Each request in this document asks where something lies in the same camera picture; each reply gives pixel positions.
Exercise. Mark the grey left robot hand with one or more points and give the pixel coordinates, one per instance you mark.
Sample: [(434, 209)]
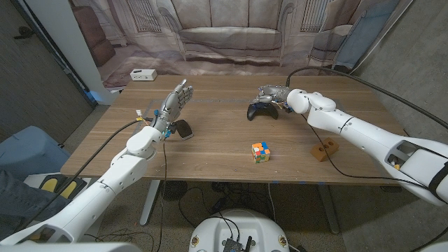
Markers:
[(173, 105)]

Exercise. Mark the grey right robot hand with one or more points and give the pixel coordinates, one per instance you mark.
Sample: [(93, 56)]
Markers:
[(276, 94)]

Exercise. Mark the black game controller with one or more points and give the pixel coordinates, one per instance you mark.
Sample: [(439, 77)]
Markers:
[(262, 112)]

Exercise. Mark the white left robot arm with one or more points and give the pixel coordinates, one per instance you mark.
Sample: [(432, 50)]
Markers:
[(106, 189)]

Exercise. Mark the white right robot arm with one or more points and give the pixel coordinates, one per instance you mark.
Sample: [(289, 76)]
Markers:
[(367, 136)]

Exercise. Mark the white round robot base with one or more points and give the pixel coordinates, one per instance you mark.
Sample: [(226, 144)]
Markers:
[(213, 231)]

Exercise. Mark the multicoloured rubik's cube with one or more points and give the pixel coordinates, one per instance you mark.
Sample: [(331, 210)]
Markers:
[(260, 153)]

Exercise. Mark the black flat handheld device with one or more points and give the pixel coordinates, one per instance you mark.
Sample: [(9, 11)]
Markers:
[(185, 129)]

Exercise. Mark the white power box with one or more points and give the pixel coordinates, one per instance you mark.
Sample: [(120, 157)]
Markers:
[(143, 75)]

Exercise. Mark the small wooden block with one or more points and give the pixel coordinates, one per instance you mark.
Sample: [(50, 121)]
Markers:
[(323, 150)]

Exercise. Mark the printed sofa room backdrop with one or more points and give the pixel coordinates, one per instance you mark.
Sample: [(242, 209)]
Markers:
[(231, 35)]

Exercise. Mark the black round floor fan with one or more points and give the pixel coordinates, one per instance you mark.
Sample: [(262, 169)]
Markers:
[(174, 190)]

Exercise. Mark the white table leg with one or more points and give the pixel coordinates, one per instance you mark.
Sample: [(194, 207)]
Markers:
[(329, 210), (150, 203)]

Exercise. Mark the black yellow foot pedal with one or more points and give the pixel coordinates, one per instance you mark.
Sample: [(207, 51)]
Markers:
[(68, 189)]

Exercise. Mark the blue plastic bin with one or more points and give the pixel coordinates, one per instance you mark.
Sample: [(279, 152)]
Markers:
[(31, 147)]

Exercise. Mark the white robot torso edge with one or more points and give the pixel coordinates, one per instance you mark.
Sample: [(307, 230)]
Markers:
[(70, 248)]

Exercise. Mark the person's leg in jeans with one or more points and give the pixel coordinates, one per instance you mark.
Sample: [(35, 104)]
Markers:
[(24, 206)]

